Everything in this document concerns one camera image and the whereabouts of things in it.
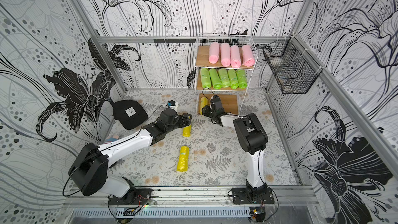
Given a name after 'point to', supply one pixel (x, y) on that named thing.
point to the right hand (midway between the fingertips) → (206, 107)
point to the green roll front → (233, 80)
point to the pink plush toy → (111, 139)
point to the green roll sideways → (242, 79)
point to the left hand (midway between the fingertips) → (188, 119)
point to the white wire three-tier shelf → (233, 99)
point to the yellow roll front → (183, 159)
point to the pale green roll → (224, 78)
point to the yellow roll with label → (203, 102)
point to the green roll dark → (216, 81)
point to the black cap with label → (129, 113)
